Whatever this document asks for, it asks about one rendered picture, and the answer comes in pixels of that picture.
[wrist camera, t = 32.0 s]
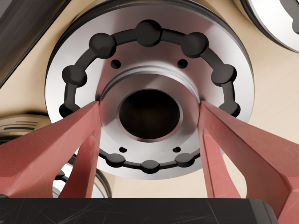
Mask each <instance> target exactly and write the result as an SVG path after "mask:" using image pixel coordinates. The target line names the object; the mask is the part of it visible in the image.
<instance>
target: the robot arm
mask: <svg viewBox="0 0 299 224"><path fill-rule="evenodd" d="M99 105H100V104H99V101H92V102H90V103H89V104H87V105H85V106H84V107H82V108H80V109H78V110H76V111H75V112H73V113H71V114H70V115H68V116H66V117H65V118H63V119H61V120H59V121H57V122H54V123H52V124H49V125H47V126H44V127H42V128H40V129H37V130H35V131H32V132H30V133H27V134H25V135H23V136H20V137H18V138H15V139H13V140H11V141H8V142H6V143H3V144H1V145H0V224H299V144H297V143H294V142H292V141H289V140H287V139H284V138H282V137H280V136H277V135H275V134H273V133H270V132H267V131H265V130H263V129H260V128H258V127H256V126H253V125H251V124H248V123H246V122H243V121H241V120H239V119H237V118H235V117H233V116H232V115H230V114H228V113H226V112H225V111H223V110H221V109H219V108H218V107H216V106H214V105H212V104H211V103H209V102H207V101H205V100H201V101H200V104H199V105H200V115H199V122H198V126H197V127H198V139H199V147H200V155H201V161H202V169H203V174H204V180H205V185H206V192H207V198H92V192H93V185H94V180H95V174H96V169H97V162H98V156H99V148H100V140H101V128H102V125H101V121H100V114H99ZM220 148H221V149H222V150H223V151H224V153H225V154H226V155H227V156H228V158H229V159H230V160H231V161H232V163H233V164H234V165H235V166H236V168H237V169H238V170H239V171H240V172H241V174H242V175H243V176H244V178H245V181H246V189H247V193H246V198H241V196H240V194H239V192H238V191H237V188H236V186H235V185H234V183H233V181H232V179H231V177H230V175H229V172H228V170H227V168H226V164H225V161H224V158H223V156H222V152H221V149H220ZM77 149H79V150H78V153H77V156H76V159H75V162H74V165H73V168H72V170H71V173H70V175H69V177H68V179H67V181H66V183H65V185H64V187H63V189H62V191H61V192H60V194H59V196H58V198H54V197H53V183H54V179H55V177H56V175H57V174H58V173H59V172H60V170H61V169H62V168H63V167H64V166H65V164H66V163H67V162H68V161H69V159H70V158H71V157H72V156H73V154H74V153H75V152H76V151H77Z"/></svg>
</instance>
